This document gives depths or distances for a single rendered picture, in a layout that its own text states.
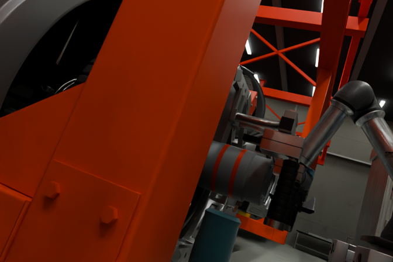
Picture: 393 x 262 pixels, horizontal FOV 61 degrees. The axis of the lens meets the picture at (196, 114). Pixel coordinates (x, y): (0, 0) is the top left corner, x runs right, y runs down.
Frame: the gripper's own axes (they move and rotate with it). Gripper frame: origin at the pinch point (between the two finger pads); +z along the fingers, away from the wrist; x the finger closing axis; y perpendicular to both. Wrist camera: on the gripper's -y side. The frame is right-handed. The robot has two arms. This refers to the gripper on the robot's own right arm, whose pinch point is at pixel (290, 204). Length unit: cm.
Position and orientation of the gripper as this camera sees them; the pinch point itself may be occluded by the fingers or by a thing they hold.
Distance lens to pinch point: 115.2
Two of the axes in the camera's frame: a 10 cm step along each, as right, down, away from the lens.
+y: 3.8, -9.1, 1.8
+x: 8.8, 2.9, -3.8
